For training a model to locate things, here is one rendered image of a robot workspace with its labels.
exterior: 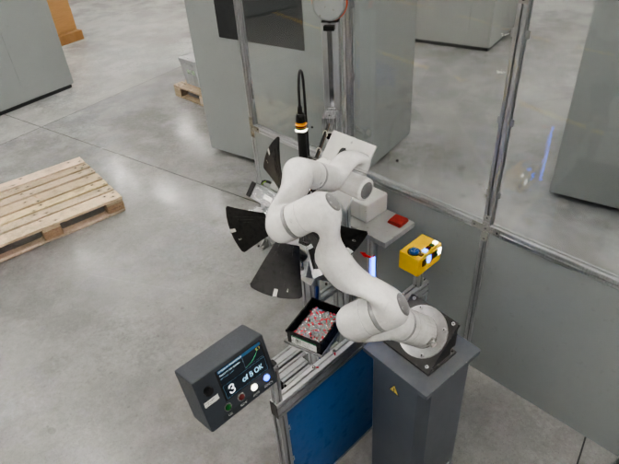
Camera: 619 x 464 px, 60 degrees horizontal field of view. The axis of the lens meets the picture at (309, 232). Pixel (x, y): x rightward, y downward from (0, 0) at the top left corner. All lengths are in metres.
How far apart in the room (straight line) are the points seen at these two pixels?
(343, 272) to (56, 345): 2.56
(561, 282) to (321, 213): 1.39
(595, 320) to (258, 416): 1.71
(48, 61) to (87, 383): 5.12
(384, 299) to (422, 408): 0.59
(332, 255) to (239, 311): 2.12
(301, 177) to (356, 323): 0.47
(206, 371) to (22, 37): 6.38
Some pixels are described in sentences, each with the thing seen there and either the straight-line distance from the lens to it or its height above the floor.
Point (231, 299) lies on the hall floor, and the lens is 3.67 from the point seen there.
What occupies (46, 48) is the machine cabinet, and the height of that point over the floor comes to 0.57.
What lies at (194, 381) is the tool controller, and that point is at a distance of 1.60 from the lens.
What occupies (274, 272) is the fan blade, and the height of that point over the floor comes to 1.01.
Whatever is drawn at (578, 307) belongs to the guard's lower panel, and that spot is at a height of 0.78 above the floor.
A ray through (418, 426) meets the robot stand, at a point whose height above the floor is 0.70.
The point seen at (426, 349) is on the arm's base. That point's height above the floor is 1.00.
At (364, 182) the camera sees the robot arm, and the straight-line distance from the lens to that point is 1.86.
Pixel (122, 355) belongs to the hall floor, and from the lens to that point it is 3.54.
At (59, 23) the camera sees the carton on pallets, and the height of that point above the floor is 0.31.
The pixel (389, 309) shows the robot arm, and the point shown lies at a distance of 1.58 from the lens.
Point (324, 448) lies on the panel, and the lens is 2.53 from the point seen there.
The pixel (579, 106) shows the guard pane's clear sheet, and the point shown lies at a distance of 2.19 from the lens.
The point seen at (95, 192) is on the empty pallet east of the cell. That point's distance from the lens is 4.94.
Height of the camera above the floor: 2.46
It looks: 36 degrees down
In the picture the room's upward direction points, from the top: 4 degrees counter-clockwise
